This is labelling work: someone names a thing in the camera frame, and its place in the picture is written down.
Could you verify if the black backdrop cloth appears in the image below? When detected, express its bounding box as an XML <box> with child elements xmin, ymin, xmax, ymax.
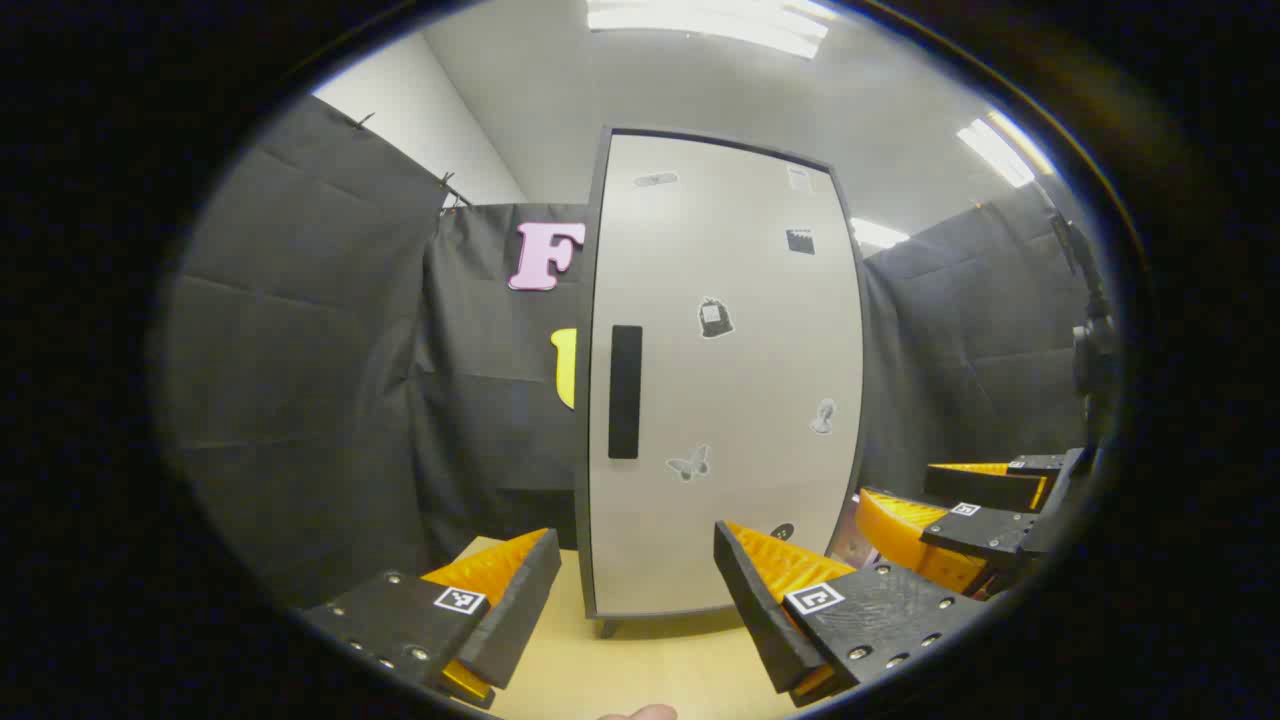
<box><xmin>165</xmin><ymin>95</ymin><xmax>1101</xmax><ymax>613</ymax></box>

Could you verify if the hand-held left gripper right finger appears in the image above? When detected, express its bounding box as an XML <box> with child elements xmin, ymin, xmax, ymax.
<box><xmin>712</xmin><ymin>520</ymin><xmax>988</xmax><ymax>709</ymax></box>

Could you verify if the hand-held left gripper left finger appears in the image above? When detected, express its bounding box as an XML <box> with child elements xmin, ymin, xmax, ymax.
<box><xmin>298</xmin><ymin>527</ymin><xmax>563</xmax><ymax>711</ymax></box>

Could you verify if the black door handle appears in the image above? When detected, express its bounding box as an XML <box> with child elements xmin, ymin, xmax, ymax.
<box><xmin>608</xmin><ymin>325</ymin><xmax>643</xmax><ymax>461</ymax></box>

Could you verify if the grey cabinet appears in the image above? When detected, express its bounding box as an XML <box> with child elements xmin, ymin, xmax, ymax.
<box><xmin>573</xmin><ymin>125</ymin><xmax>873</xmax><ymax>641</ymax></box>

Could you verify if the ceiling light panel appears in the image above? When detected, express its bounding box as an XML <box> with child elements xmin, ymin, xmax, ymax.
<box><xmin>585</xmin><ymin>0</ymin><xmax>837</xmax><ymax>59</ymax></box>
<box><xmin>955</xmin><ymin>110</ymin><xmax>1057</xmax><ymax>189</ymax></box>
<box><xmin>850</xmin><ymin>218</ymin><xmax>911</xmax><ymax>249</ymax></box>

